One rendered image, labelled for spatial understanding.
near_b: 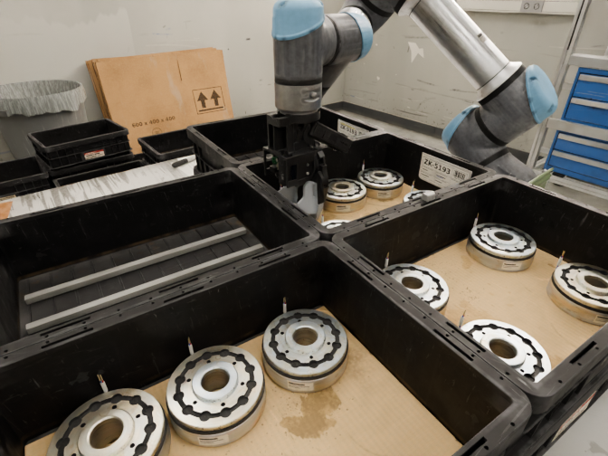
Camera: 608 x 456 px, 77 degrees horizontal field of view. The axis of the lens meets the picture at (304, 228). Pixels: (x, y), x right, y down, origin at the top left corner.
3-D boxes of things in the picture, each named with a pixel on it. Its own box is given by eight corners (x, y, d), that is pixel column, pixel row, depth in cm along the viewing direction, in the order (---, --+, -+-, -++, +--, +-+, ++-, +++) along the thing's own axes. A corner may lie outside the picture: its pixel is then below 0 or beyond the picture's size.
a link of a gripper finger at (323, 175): (306, 201, 71) (301, 155, 68) (314, 198, 72) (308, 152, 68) (322, 206, 67) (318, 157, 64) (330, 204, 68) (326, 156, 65)
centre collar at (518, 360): (493, 329, 47) (495, 326, 47) (533, 355, 44) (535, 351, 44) (470, 347, 45) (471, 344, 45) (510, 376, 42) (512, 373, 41)
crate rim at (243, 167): (386, 139, 94) (387, 129, 92) (497, 184, 72) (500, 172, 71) (235, 176, 75) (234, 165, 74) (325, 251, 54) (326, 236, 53)
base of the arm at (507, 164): (498, 195, 108) (479, 166, 109) (548, 169, 95) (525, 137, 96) (468, 214, 100) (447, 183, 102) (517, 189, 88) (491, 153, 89)
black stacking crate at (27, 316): (239, 219, 80) (233, 168, 74) (321, 301, 59) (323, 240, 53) (13, 288, 62) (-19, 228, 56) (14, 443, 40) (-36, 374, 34)
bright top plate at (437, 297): (412, 259, 61) (413, 256, 60) (463, 297, 53) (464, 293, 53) (361, 280, 56) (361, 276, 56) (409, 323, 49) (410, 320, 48)
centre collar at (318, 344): (312, 318, 49) (312, 315, 49) (333, 345, 45) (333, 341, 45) (277, 332, 47) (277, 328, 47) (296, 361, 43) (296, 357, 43)
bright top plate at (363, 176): (379, 166, 92) (379, 164, 92) (412, 180, 85) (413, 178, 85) (347, 176, 87) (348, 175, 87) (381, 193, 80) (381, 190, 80)
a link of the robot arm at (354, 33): (324, 51, 73) (283, 57, 66) (358, -1, 65) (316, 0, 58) (347, 83, 73) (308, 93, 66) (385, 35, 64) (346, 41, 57)
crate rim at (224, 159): (316, 111, 115) (316, 103, 114) (385, 139, 94) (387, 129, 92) (185, 135, 96) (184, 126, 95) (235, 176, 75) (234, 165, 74)
